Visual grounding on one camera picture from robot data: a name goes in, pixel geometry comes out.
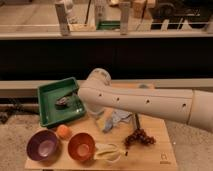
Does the grey crumpled cloth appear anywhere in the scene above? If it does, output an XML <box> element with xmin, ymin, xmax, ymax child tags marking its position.
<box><xmin>112</xmin><ymin>110</ymin><xmax>131</xmax><ymax>126</ymax></box>

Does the purple bowl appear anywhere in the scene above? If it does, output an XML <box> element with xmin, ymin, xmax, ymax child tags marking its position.
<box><xmin>26</xmin><ymin>130</ymin><xmax>59</xmax><ymax>162</ymax></box>

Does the black handled scraper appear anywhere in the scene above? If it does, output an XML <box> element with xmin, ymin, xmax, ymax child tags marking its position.
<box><xmin>133</xmin><ymin>114</ymin><xmax>141</xmax><ymax>131</ymax></box>

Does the orange bowl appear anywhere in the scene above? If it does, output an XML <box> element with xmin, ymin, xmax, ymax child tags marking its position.
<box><xmin>68</xmin><ymin>133</ymin><xmax>95</xmax><ymax>162</ymax></box>

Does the black handled metal spoon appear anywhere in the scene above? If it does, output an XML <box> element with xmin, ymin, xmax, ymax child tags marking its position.
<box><xmin>55</xmin><ymin>92</ymin><xmax>77</xmax><ymax>109</ymax></box>

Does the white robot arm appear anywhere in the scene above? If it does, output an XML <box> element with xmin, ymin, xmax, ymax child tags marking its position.
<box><xmin>78</xmin><ymin>68</ymin><xmax>213</xmax><ymax>133</ymax></box>

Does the green plastic tray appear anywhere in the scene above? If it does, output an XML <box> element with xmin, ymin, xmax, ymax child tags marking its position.
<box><xmin>38</xmin><ymin>77</ymin><xmax>86</xmax><ymax>128</ymax></box>

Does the wooden board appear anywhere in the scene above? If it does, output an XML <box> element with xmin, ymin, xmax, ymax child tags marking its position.
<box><xmin>25</xmin><ymin>115</ymin><xmax>178</xmax><ymax>171</ymax></box>

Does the orange apple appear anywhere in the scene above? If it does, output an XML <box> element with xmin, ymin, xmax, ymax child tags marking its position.
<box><xmin>56</xmin><ymin>124</ymin><xmax>71</xmax><ymax>139</ymax></box>

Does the green box in background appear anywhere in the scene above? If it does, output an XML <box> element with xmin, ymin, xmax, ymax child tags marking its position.
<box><xmin>96</xmin><ymin>21</ymin><xmax>120</xmax><ymax>30</ymax></box>

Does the bunch of dark grapes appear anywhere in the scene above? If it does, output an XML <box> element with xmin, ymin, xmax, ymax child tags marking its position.
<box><xmin>124</xmin><ymin>129</ymin><xmax>156</xmax><ymax>149</ymax></box>

